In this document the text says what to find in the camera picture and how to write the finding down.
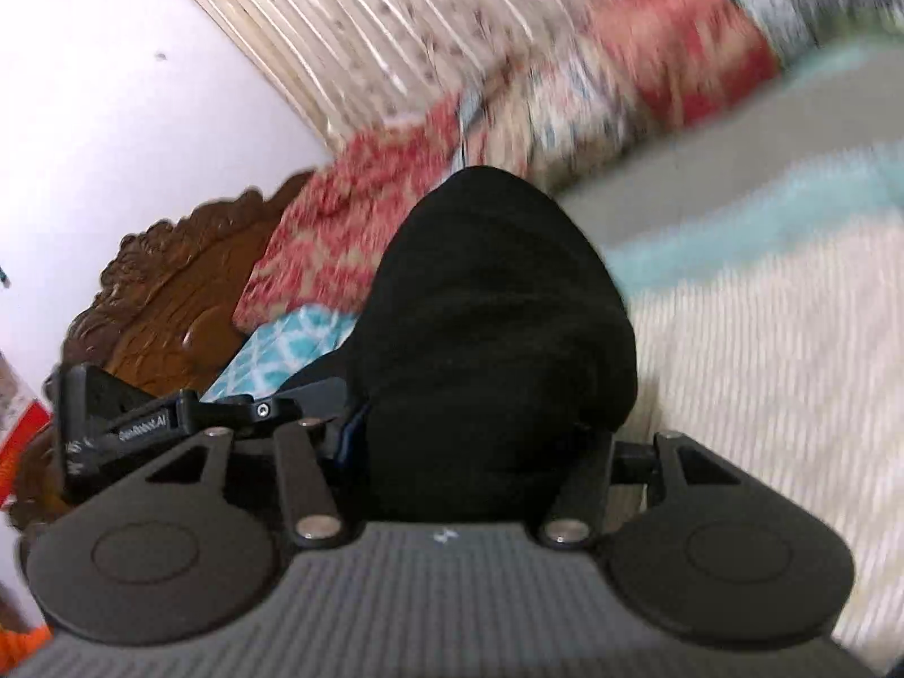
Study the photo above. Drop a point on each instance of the beige floral curtain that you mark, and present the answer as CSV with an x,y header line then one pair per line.
x,y
348,64

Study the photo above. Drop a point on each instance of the red floral patchwork quilt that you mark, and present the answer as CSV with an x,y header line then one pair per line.
x,y
633,70

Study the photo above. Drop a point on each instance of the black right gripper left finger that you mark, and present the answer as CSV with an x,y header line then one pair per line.
x,y
162,555

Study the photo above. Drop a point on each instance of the black pants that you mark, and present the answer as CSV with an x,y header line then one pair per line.
x,y
492,358

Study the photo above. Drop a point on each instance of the patterned bedsheet with text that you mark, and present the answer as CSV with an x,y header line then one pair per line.
x,y
761,259

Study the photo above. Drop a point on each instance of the carved brown wooden footboard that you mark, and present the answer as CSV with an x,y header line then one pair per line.
x,y
163,317

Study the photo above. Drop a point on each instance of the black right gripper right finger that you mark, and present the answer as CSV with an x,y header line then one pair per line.
x,y
699,548

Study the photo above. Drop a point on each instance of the teal white patterned pillow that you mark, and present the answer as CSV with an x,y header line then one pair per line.
x,y
279,349

